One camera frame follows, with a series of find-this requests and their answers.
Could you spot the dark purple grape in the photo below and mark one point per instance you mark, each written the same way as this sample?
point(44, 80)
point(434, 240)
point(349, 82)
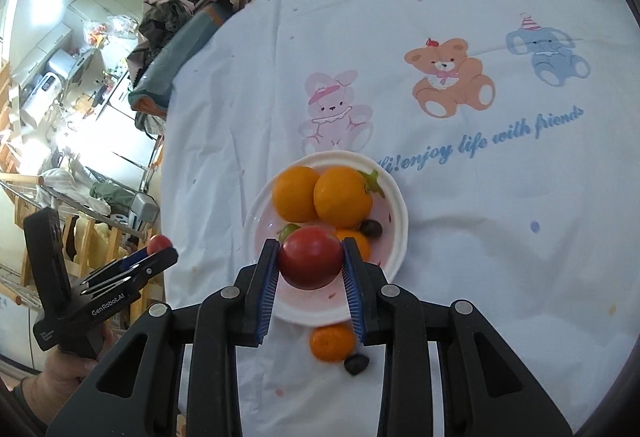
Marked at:
point(356, 364)
point(372, 228)

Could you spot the red cherry tomato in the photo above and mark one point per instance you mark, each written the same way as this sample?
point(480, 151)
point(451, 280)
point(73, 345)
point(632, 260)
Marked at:
point(159, 243)
point(309, 257)

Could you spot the teal and orange cushion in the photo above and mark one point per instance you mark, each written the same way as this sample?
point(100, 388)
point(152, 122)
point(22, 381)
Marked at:
point(180, 52)

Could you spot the grey folding step stool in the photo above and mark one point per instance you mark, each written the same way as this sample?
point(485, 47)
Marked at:
point(142, 209)

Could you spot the large orange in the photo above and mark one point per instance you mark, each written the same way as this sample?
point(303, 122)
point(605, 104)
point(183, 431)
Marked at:
point(343, 197)

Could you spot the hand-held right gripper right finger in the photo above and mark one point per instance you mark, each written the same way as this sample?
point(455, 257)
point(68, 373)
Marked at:
point(352, 297)

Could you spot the hanging plastic bags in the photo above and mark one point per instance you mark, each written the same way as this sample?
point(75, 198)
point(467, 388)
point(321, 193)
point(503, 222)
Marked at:
point(107, 27)

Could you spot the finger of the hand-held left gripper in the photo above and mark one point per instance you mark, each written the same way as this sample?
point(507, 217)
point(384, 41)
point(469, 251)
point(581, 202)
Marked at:
point(127, 262)
point(160, 259)

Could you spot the person's left hand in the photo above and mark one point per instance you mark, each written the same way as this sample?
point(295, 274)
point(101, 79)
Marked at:
point(60, 369)

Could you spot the metal drying rack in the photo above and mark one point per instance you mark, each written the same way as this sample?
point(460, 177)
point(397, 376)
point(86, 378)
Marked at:
point(75, 197)

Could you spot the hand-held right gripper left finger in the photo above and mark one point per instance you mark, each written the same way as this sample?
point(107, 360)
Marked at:
point(267, 292)

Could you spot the pink strawberry plate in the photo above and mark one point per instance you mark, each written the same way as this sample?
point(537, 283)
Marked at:
point(395, 237)

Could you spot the small mandarin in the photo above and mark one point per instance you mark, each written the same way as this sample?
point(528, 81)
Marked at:
point(296, 193)
point(357, 234)
point(330, 342)

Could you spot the person's left forearm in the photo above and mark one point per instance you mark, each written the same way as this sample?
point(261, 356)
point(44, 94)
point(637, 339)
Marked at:
point(22, 402)

